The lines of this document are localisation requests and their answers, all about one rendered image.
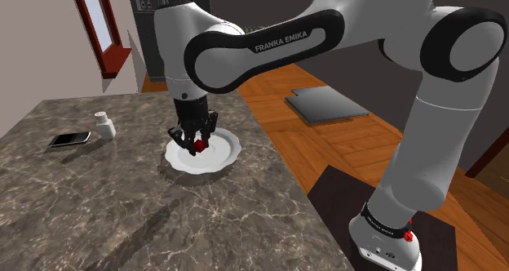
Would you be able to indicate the grey flat floor mat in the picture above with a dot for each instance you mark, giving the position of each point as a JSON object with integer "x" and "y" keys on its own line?
{"x": 326, "y": 105}

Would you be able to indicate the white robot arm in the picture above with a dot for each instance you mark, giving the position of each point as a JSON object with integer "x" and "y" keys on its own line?
{"x": 433, "y": 143}

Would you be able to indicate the white scalloped plate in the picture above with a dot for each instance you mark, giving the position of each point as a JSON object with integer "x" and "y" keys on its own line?
{"x": 222, "y": 151}

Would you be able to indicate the black phone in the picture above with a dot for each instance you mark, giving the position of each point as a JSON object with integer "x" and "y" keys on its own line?
{"x": 70, "y": 139}

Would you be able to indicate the small red round thing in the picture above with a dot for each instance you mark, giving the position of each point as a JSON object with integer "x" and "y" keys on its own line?
{"x": 200, "y": 145}

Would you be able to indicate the dark tall appliance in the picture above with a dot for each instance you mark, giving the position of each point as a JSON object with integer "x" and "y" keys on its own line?
{"x": 145, "y": 31}

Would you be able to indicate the white shaker bottle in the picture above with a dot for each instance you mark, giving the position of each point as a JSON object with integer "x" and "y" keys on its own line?
{"x": 105, "y": 127}

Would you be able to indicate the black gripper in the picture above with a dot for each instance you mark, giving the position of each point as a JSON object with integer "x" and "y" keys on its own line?
{"x": 193, "y": 113}

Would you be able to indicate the red framed window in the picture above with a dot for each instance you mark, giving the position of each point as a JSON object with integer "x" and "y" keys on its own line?
{"x": 107, "y": 43}

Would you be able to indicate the dark robot stand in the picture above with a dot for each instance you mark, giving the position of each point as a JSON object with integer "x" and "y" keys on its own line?
{"x": 338, "y": 198}

